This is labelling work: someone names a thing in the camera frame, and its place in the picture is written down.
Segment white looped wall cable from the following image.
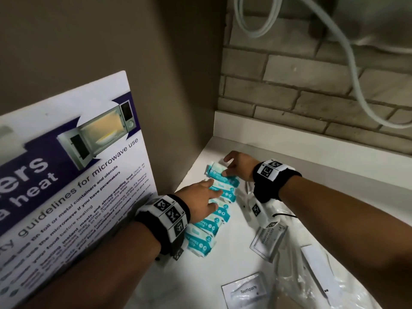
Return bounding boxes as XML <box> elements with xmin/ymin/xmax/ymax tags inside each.
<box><xmin>233</xmin><ymin>0</ymin><xmax>412</xmax><ymax>130</ymax></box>

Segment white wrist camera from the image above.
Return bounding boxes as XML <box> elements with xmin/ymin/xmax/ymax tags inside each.
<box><xmin>245</xmin><ymin>193</ymin><xmax>281</xmax><ymax>230</ymax></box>
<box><xmin>170</xmin><ymin>239</ymin><xmax>189</xmax><ymax>262</ymax></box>

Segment stack of white wipe sachets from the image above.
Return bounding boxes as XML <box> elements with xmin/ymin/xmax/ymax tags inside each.
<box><xmin>250</xmin><ymin>221</ymin><xmax>289</xmax><ymax>264</ymax></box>

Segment person's left forearm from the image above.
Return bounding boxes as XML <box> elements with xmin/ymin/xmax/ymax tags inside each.
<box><xmin>19</xmin><ymin>221</ymin><xmax>161</xmax><ymax>309</ymax></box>

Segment clear toothbrushes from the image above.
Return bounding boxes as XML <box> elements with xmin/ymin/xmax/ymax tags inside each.
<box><xmin>275</xmin><ymin>254</ymin><xmax>326</xmax><ymax>309</ymax></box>

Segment person's right hand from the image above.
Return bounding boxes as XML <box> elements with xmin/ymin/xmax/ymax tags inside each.
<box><xmin>221</xmin><ymin>150</ymin><xmax>261</xmax><ymax>183</ymax></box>

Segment person's left hand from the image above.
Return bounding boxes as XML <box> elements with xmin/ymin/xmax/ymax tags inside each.
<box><xmin>175</xmin><ymin>178</ymin><xmax>223</xmax><ymax>234</ymax></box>

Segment steel wall dispenser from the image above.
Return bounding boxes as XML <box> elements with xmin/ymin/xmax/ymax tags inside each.
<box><xmin>325</xmin><ymin>0</ymin><xmax>412</xmax><ymax>55</ymax></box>

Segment row of teal wipe packets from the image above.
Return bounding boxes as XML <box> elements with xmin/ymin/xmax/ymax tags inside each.
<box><xmin>184</xmin><ymin>161</ymin><xmax>241</xmax><ymax>258</ymax></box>

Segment person's right forearm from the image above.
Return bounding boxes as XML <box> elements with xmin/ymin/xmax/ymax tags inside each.
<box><xmin>278</xmin><ymin>175</ymin><xmax>412</xmax><ymax>309</ymax></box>

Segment white table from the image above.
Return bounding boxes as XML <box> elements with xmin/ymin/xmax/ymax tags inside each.
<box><xmin>124</xmin><ymin>135</ymin><xmax>412</xmax><ymax>309</ymax></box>

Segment white and purple poster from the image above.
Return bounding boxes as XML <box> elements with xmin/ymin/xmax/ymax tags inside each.
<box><xmin>0</xmin><ymin>70</ymin><xmax>158</xmax><ymax>309</ymax></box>

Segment stack of toothpaste sachets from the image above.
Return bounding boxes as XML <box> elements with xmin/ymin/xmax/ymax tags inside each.
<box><xmin>221</xmin><ymin>272</ymin><xmax>274</xmax><ymax>309</ymax></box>

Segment black wristband with marker tags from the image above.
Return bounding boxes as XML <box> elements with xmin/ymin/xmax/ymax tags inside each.
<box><xmin>252</xmin><ymin>159</ymin><xmax>303</xmax><ymax>204</ymax></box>
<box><xmin>134</xmin><ymin>194</ymin><xmax>191</xmax><ymax>256</ymax></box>

